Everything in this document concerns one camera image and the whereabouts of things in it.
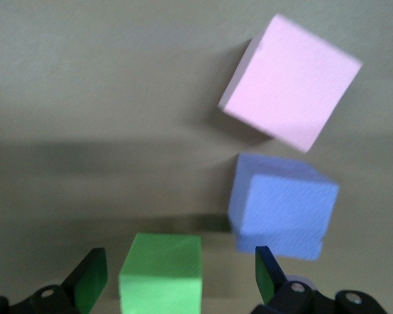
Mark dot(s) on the pink foam cube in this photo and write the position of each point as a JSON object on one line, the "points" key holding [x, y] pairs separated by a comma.
{"points": [[288, 85]]}

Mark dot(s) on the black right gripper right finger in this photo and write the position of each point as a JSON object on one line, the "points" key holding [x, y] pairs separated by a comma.
{"points": [[267, 278]]}

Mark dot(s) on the brown table cover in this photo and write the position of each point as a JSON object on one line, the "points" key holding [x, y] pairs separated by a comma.
{"points": [[85, 81]]}

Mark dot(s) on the green foam cube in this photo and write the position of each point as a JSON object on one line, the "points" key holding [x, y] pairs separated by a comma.
{"points": [[160, 278]]}

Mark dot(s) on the blue-violet foam cube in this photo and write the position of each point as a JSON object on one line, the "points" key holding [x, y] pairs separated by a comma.
{"points": [[281, 209]]}

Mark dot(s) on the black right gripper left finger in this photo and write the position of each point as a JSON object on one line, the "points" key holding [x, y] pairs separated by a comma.
{"points": [[91, 278]]}

